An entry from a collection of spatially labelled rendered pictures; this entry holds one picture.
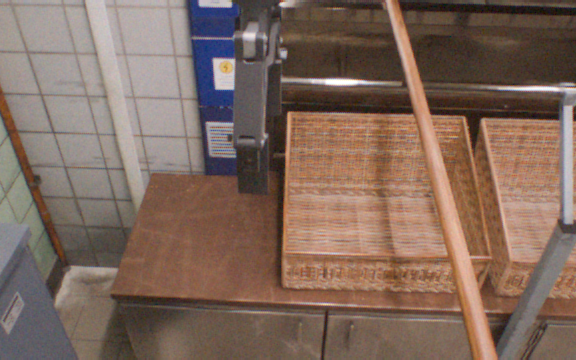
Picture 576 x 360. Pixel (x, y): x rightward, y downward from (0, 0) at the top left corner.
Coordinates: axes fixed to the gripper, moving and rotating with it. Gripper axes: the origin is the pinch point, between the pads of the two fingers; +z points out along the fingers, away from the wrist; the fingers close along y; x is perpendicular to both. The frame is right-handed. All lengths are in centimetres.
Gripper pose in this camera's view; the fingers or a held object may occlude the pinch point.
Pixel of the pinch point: (261, 141)
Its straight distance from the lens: 58.8
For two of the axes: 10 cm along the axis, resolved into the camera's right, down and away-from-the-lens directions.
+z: 0.0, 7.6, 6.5
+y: -0.9, 6.5, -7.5
